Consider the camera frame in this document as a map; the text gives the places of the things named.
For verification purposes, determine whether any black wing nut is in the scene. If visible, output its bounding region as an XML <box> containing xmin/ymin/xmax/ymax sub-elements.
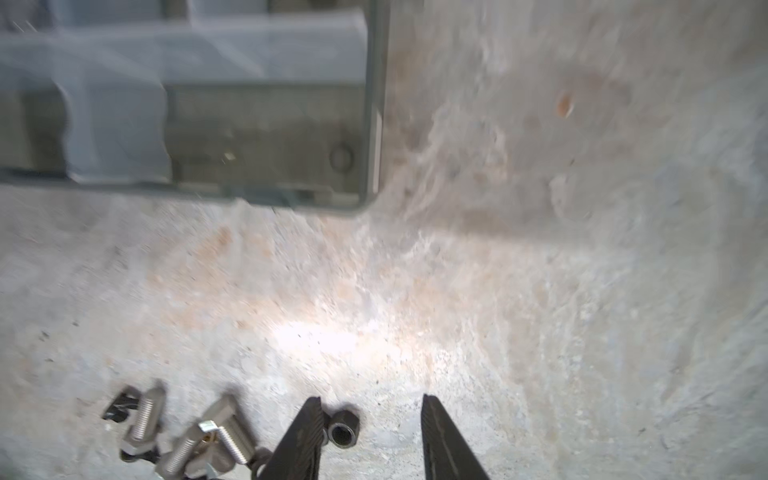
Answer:
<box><xmin>119</xmin><ymin>447</ymin><xmax>161</xmax><ymax>465</ymax></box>
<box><xmin>247</xmin><ymin>447</ymin><xmax>272</xmax><ymax>480</ymax></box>
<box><xmin>101</xmin><ymin>386</ymin><xmax>141</xmax><ymax>423</ymax></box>

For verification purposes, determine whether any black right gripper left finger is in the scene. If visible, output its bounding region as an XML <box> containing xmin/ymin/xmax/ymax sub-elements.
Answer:
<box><xmin>257</xmin><ymin>397</ymin><xmax>326</xmax><ymax>480</ymax></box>

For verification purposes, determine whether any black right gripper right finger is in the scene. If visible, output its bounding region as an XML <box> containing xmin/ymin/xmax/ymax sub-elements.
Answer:
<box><xmin>420</xmin><ymin>394</ymin><xmax>489</xmax><ymax>480</ymax></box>

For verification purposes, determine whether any green plastic organizer box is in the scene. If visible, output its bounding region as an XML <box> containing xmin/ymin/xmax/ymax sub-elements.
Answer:
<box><xmin>1</xmin><ymin>1</ymin><xmax>390</xmax><ymax>212</ymax></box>

